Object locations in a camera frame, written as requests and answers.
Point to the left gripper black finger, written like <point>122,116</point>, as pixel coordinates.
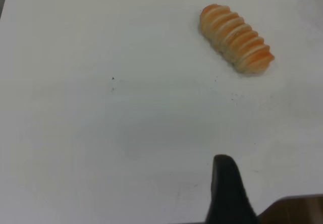
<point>227,196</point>

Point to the striped orange bread roll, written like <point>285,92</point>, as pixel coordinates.
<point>234,38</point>

